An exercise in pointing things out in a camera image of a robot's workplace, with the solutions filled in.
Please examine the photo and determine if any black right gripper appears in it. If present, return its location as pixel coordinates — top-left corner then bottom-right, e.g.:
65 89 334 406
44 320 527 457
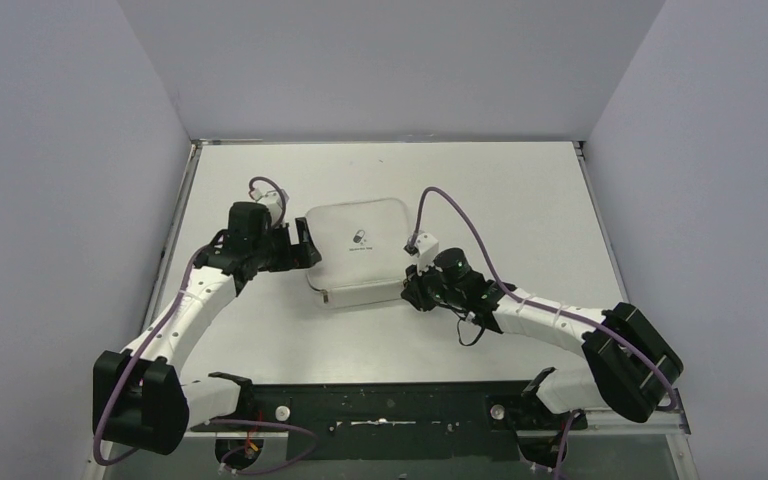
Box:
405 255 468 312

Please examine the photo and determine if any grey storage box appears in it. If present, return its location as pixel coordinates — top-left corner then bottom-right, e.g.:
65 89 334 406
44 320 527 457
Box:
305 198 411 309

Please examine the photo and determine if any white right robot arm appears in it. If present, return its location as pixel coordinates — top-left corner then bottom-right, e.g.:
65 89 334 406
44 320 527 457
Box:
401 248 684 429

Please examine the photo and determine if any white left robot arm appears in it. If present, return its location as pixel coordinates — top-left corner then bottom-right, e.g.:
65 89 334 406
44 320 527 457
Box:
92 202 322 465

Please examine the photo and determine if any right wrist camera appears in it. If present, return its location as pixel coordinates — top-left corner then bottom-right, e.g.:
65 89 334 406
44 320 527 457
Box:
403 230 439 275

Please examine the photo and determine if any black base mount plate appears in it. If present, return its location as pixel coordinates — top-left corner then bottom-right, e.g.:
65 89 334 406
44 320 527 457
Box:
213 377 587 469

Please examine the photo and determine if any aluminium frame rail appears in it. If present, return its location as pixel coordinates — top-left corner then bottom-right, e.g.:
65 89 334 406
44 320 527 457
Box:
576 389 691 439

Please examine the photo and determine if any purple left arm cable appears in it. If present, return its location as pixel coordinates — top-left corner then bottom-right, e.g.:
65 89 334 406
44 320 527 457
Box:
92 176 289 466

